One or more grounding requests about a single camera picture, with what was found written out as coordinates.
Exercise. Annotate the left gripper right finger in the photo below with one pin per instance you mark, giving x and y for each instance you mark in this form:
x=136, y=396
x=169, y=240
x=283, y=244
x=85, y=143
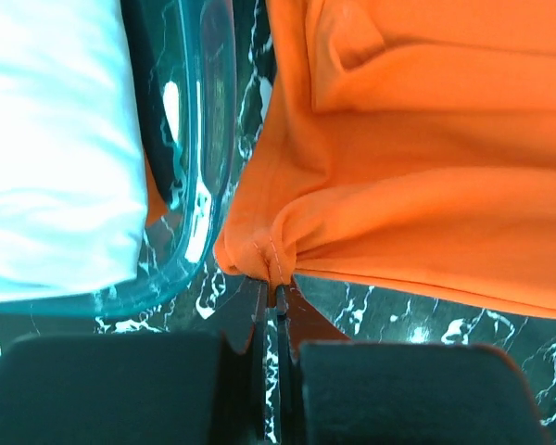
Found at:
x=298, y=322

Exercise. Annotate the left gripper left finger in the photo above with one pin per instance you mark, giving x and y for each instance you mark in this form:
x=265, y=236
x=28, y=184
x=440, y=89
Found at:
x=239, y=405

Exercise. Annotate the orange t shirt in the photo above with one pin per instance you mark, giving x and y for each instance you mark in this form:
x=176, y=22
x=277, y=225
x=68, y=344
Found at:
x=409, y=145

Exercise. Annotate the white t shirt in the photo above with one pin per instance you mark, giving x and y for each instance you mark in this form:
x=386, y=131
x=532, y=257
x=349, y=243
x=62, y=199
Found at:
x=73, y=194

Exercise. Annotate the teal plastic bin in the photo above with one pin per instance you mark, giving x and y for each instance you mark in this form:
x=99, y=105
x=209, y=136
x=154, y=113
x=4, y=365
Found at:
x=183, y=59

